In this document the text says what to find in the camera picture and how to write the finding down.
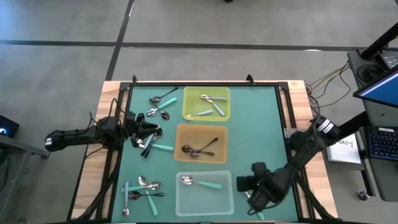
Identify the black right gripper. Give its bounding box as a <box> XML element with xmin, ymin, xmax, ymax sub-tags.
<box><xmin>247</xmin><ymin>161</ymin><xmax>283</xmax><ymax>213</ymax></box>

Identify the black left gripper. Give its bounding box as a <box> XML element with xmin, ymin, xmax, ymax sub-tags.
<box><xmin>123</xmin><ymin>110</ymin><xmax>161</xmax><ymax>148</ymax></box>

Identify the dark metal spoon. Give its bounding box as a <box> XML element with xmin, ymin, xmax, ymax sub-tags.
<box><xmin>127</xmin><ymin>190</ymin><xmax>165</xmax><ymax>200</ymax></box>
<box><xmin>149</xmin><ymin>98</ymin><xmax>170</xmax><ymax>121</ymax></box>
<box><xmin>181</xmin><ymin>144</ymin><xmax>216</xmax><ymax>156</ymax></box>
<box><xmin>144</xmin><ymin>129</ymin><xmax>163</xmax><ymax>159</ymax></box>
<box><xmin>149</xmin><ymin>86</ymin><xmax>179</xmax><ymax>103</ymax></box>
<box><xmin>140</xmin><ymin>133</ymin><xmax>156</xmax><ymax>156</ymax></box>
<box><xmin>190</xmin><ymin>137</ymin><xmax>220</xmax><ymax>159</ymax></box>

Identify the orange plastic bin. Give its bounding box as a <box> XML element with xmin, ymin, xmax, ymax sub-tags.
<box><xmin>173</xmin><ymin>123</ymin><xmax>228</xmax><ymax>165</ymax></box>

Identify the green table mat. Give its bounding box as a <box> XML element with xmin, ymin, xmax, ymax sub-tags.
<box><xmin>111</xmin><ymin>85</ymin><xmax>300</xmax><ymax>223</ymax></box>

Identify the yellow plastic bin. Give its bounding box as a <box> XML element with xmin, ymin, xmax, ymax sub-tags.
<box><xmin>182</xmin><ymin>86</ymin><xmax>231</xmax><ymax>122</ymax></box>

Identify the clear plastic bin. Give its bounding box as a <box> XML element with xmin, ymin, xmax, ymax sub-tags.
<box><xmin>175</xmin><ymin>170</ymin><xmax>235</xmax><ymax>218</ymax></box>

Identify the white paper sheet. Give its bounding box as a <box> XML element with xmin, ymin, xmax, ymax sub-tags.
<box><xmin>326</xmin><ymin>133</ymin><xmax>363</xmax><ymax>165</ymax></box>

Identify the grey metal stand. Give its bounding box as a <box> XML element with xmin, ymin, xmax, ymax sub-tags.
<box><xmin>0</xmin><ymin>133</ymin><xmax>51</xmax><ymax>224</ymax></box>

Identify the black backlit keyboard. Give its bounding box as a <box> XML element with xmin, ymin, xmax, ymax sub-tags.
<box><xmin>366</xmin><ymin>126</ymin><xmax>398</xmax><ymax>162</ymax></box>

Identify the grey equipment cart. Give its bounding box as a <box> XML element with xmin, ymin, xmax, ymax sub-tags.
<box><xmin>346</xmin><ymin>48</ymin><xmax>398</xmax><ymax>202</ymax></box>

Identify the black box blue light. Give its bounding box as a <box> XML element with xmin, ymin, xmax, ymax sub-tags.
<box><xmin>0</xmin><ymin>114</ymin><xmax>20</xmax><ymax>139</ymax></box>

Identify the computer monitor blue screen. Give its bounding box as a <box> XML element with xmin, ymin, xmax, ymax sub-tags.
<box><xmin>353</xmin><ymin>68</ymin><xmax>398</xmax><ymax>109</ymax></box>

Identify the small black device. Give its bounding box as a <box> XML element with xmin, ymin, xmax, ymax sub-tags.
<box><xmin>377</xmin><ymin>50</ymin><xmax>398</xmax><ymax>70</ymax></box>

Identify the black monitor pole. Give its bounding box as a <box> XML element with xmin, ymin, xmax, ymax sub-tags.
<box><xmin>359</xmin><ymin>21</ymin><xmax>398</xmax><ymax>60</ymax></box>

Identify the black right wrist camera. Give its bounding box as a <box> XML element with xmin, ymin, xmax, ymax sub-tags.
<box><xmin>236</xmin><ymin>175</ymin><xmax>259</xmax><ymax>192</ymax></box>

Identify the yellow cable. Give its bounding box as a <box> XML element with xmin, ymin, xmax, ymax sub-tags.
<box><xmin>306</xmin><ymin>62</ymin><xmax>351</xmax><ymax>94</ymax></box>

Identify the coiled black cable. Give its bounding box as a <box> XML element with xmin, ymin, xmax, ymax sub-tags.
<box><xmin>355</xmin><ymin>63</ymin><xmax>379</xmax><ymax>82</ymax></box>

